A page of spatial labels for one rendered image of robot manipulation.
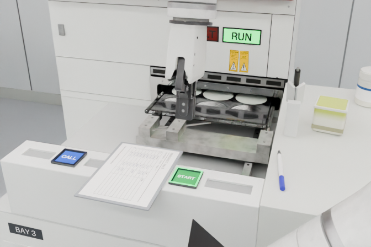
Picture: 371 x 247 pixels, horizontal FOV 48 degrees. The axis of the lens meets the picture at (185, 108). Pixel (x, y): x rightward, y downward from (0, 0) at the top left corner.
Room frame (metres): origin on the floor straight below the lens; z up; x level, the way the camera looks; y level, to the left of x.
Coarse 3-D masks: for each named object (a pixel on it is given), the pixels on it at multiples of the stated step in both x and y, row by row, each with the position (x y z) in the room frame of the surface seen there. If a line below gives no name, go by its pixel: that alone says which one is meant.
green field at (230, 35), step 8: (224, 32) 1.25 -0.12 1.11; (232, 32) 1.24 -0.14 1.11; (240, 32) 1.23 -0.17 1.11; (248, 32) 1.23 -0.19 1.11; (256, 32) 1.22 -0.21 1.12; (224, 40) 1.25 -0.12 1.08; (232, 40) 1.24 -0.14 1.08; (240, 40) 1.23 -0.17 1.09; (248, 40) 1.23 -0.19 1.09; (256, 40) 1.22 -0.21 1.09
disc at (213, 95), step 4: (204, 92) 1.27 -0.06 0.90; (208, 92) 1.27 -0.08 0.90; (212, 92) 1.27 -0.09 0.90; (216, 92) 1.27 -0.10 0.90; (220, 92) 1.27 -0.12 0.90; (224, 92) 1.27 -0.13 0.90; (228, 92) 1.27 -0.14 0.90; (204, 96) 1.24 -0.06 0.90; (208, 96) 1.23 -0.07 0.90; (212, 96) 1.23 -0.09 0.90; (216, 96) 1.23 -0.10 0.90; (220, 96) 1.23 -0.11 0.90; (224, 96) 1.23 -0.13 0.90; (228, 96) 1.23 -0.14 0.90; (232, 96) 1.23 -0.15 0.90
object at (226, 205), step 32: (0, 160) 0.75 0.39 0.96; (32, 160) 0.75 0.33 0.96; (96, 160) 0.76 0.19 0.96; (32, 192) 0.73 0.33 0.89; (64, 192) 0.71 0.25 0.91; (160, 192) 0.65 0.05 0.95; (192, 192) 0.64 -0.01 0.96; (224, 192) 0.64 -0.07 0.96; (256, 192) 0.64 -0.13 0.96; (96, 224) 0.69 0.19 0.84; (128, 224) 0.67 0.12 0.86; (160, 224) 0.65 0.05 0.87; (224, 224) 0.61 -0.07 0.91; (256, 224) 0.60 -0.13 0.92
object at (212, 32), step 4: (208, 28) 1.26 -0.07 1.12; (212, 28) 1.26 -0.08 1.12; (216, 28) 1.26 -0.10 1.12; (208, 32) 1.26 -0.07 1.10; (212, 32) 1.26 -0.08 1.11; (216, 32) 1.26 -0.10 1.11; (208, 36) 1.26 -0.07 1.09; (212, 36) 1.26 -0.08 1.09; (216, 36) 1.26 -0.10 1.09; (216, 40) 1.26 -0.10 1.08
